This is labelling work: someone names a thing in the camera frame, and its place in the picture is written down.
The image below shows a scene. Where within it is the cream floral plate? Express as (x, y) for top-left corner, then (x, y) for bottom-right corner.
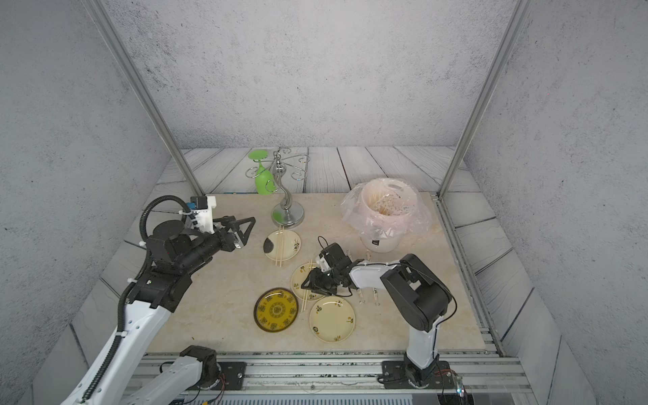
(309, 297), (357, 344)
(290, 263), (322, 301)

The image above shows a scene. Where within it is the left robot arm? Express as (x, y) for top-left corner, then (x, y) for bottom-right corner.
(64, 216), (256, 404)

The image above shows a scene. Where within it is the right aluminium frame post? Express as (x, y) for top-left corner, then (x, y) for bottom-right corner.
(437, 0), (533, 200)

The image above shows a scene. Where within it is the white bucket with pink bag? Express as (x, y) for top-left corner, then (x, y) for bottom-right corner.
(341, 178), (432, 253)

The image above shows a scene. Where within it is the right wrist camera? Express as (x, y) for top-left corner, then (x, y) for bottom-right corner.
(317, 251), (337, 273)

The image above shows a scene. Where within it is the yellow patterned plate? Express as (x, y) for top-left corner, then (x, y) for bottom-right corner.
(253, 288), (300, 332)

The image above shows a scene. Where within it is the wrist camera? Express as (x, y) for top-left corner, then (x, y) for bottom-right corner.
(317, 251), (337, 273)
(187, 195), (217, 234)

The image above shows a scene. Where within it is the aluminium frame post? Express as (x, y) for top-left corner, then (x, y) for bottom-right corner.
(437, 0), (533, 200)
(83, 0), (205, 196)

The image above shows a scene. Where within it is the bare wooden chopstick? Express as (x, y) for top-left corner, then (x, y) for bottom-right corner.
(274, 227), (283, 267)

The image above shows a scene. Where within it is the silver metal hook stand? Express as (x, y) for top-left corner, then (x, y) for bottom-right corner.
(268, 147), (310, 229)

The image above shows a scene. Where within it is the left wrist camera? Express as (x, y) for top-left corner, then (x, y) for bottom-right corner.
(187, 195), (217, 234)

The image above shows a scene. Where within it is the cream floral plate front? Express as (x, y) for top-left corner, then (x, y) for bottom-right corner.
(309, 297), (357, 344)

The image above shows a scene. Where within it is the cream floral plate middle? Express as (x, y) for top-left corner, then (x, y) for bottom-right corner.
(290, 263), (322, 301)

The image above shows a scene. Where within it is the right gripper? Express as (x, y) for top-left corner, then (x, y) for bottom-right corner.
(299, 267), (340, 296)

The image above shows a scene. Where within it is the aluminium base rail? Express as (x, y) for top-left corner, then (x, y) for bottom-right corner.
(217, 345), (546, 404)

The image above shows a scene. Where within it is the left aluminium frame post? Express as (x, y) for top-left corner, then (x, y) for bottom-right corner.
(83, 0), (205, 196)

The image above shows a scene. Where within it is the cream plate with black spot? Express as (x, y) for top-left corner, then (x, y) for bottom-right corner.
(263, 229), (302, 264)

